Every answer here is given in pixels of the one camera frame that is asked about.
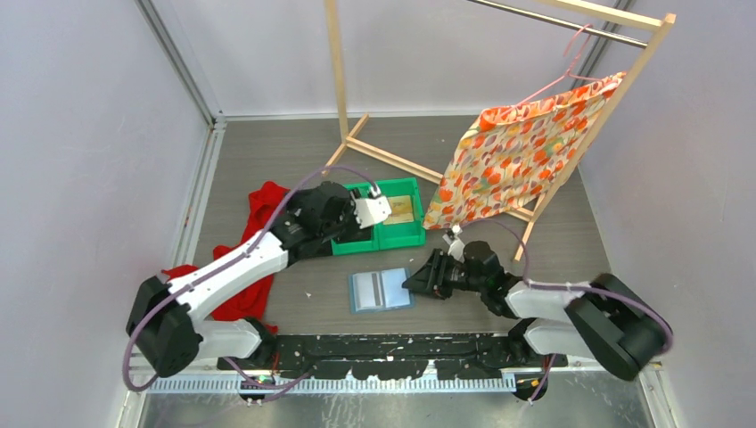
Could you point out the green bin with dark cards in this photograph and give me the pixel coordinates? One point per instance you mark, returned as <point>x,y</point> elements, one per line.
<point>365,240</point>

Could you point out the wooden clothes rack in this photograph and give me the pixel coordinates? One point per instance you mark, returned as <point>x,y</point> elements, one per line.
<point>464,57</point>

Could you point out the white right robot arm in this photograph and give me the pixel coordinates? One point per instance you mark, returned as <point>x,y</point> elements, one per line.
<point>601,320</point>

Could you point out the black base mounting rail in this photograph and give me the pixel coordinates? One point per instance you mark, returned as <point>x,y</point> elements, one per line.
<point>454,356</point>

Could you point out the dark credit card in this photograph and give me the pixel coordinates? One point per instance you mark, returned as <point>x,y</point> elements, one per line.
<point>377,289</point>

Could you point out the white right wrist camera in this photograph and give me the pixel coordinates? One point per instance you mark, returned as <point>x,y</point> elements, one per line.
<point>454,242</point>

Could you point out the pink wire hanger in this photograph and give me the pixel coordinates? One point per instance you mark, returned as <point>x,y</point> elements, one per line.
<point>569,71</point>

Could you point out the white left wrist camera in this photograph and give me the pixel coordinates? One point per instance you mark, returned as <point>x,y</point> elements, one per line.
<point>371,206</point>

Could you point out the floral orange fabric bag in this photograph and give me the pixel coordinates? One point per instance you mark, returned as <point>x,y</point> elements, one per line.
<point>510,155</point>

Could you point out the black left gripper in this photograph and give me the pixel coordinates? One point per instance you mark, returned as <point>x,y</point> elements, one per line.
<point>349,208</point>

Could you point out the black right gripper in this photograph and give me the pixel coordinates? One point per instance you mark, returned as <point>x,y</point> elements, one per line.
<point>431,277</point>

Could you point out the gold cards stack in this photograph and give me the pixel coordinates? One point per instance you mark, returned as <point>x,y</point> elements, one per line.
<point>401,210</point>

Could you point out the green bin with gold cards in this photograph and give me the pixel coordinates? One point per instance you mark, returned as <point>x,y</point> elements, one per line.
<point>403,228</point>

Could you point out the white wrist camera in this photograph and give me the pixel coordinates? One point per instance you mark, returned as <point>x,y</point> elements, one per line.
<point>454,242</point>
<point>371,206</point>

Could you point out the blue card holder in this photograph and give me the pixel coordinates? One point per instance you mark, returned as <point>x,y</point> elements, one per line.
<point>361,295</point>

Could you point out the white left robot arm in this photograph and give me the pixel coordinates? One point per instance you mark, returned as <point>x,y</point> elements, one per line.
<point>171,321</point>

